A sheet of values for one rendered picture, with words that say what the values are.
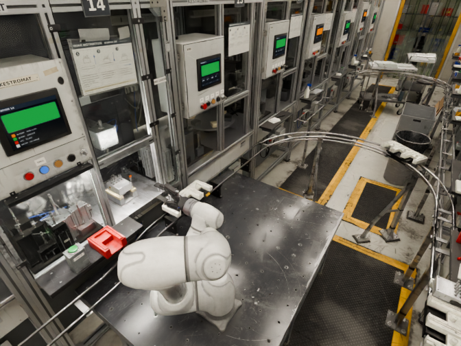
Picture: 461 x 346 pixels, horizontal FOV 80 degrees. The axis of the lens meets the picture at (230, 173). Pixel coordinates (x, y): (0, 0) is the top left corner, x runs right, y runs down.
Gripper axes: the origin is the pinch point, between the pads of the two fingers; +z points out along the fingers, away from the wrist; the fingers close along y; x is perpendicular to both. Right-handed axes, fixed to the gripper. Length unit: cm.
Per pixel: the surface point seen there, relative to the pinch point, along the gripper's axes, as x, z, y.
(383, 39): -826, 16, -14
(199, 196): -32.5, 0.4, -24.9
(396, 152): -188, -103, -28
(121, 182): -1.5, 38.1, -10.0
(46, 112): 34, 18, 53
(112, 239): 27.7, 11.8, -20.1
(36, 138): 41, 18, 44
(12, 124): 46, 18, 52
